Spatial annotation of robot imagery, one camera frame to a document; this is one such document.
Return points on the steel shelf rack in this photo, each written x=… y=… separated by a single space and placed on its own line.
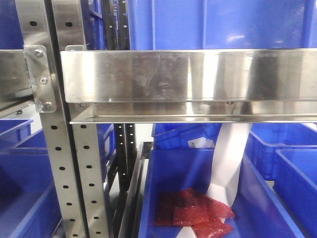
x=122 y=85
x=42 y=59

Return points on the red bubble wrap sheets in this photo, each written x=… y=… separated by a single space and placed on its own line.
x=191 y=208

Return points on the blue bin on upper shelf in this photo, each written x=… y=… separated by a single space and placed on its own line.
x=222 y=24

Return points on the pale blue round tray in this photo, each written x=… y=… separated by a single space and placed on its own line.
x=226 y=162

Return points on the blue bin left lower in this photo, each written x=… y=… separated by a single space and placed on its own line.
x=29 y=206

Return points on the left steel shelf rack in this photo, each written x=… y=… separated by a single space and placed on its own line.
x=42 y=59

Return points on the blue bin right lower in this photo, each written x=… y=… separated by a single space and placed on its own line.
x=296 y=185

